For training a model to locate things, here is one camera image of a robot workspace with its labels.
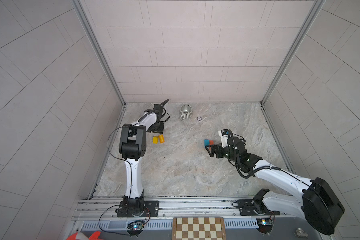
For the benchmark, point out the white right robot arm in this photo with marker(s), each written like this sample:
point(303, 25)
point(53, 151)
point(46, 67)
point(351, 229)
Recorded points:
point(310, 200)

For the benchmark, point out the striped ceramic mug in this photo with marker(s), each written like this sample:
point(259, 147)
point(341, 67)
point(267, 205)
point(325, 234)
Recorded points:
point(185, 112)

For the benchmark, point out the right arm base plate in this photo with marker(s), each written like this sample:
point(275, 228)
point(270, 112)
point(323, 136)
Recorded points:
point(253, 208)

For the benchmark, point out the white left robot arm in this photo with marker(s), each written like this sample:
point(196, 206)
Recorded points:
point(132, 147)

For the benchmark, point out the controller board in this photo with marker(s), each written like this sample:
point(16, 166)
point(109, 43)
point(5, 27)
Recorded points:
point(265, 226)
point(135, 228)

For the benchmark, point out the aluminium front rail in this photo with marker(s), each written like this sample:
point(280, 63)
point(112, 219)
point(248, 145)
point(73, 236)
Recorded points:
point(171, 207)

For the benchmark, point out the chessboard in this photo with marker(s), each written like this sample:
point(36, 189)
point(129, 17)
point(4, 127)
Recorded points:
point(197, 228)

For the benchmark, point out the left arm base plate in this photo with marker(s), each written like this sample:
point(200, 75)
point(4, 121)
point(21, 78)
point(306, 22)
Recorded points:
point(137, 208)

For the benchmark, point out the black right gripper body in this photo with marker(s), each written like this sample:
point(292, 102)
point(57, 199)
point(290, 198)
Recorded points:
point(225, 153)

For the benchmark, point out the orange Supermarket block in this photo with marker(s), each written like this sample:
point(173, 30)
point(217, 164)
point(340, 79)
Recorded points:
point(161, 139)

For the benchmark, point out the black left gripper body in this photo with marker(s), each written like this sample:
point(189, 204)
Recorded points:
point(157, 127)

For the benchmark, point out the small metal object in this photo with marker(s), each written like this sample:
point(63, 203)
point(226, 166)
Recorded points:
point(300, 233)

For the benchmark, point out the left controller board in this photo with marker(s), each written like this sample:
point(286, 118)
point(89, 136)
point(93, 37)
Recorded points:
point(135, 228)

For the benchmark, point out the aluminium corner frame post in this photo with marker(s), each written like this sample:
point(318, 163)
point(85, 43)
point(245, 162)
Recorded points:
point(312, 14)

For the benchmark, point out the red object at bottom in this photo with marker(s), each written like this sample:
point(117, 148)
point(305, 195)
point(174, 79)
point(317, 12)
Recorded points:
point(81, 236)

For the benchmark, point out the right controller board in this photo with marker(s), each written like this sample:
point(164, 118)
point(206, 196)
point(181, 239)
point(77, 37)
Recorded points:
point(265, 226)

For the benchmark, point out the left corner frame post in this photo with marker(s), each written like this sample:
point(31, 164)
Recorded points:
point(78, 7)

